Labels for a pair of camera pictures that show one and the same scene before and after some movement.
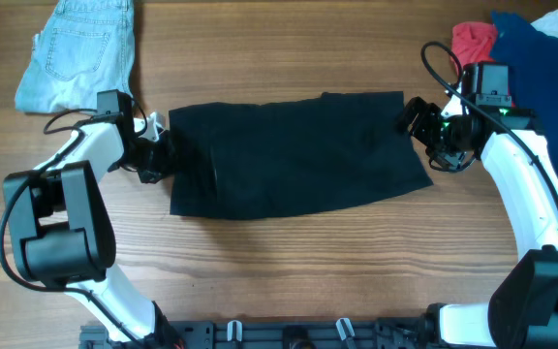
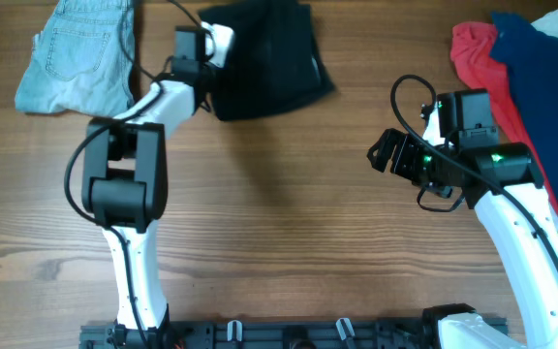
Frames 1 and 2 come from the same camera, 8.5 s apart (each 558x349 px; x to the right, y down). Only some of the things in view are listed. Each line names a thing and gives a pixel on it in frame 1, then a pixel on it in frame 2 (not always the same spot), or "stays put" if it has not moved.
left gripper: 169,158 → 216,87
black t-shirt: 234,160 → 273,62
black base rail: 276,333 stays put
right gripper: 414,107 → 386,146
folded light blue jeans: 83,47 stays put
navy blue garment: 549,79 stays put
